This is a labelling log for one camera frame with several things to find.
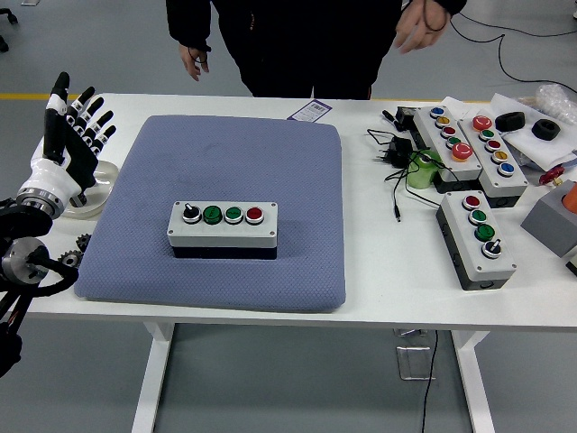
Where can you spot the person's right hand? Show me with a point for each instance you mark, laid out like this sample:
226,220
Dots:
194,61

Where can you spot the person's left hand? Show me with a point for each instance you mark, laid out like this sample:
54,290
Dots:
419,27

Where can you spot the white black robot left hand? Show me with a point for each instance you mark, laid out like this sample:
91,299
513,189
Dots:
79,158

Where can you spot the grey four-button control box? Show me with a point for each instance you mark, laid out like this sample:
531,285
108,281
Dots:
491,268
223,234

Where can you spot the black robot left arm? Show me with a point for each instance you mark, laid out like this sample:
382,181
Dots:
22,225

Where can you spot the grey five-button box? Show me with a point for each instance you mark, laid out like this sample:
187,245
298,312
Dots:
509,185
469,169

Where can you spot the grey box with orange button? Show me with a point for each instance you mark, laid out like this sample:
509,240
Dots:
547,221

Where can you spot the translucent beige dish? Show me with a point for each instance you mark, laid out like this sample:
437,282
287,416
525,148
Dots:
106,180

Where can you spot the small black gear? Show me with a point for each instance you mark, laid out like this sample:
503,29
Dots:
84,242
70,259

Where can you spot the small black device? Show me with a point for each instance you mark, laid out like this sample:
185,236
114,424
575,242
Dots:
405,115

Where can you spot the person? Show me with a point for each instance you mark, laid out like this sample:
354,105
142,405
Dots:
293,36

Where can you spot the purple label card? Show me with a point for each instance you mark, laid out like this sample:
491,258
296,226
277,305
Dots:
311,110

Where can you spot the black office chair base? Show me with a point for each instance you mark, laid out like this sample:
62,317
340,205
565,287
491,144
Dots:
3,43

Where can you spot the green tape roll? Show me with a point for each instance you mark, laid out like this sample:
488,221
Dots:
421,177

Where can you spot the clear plastic bag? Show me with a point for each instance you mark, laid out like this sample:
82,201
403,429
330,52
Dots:
556,97

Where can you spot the white paper sheet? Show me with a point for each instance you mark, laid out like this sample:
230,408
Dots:
532,146

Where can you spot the red knob part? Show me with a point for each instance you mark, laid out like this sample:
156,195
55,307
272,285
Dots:
552,175

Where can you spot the blue-grey textured mat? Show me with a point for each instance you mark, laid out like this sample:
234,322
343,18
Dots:
293,252

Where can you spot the white table leg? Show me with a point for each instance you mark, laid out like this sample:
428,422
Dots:
471,383
151,383

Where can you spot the metal floor socket plate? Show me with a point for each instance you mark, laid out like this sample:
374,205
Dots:
412,365

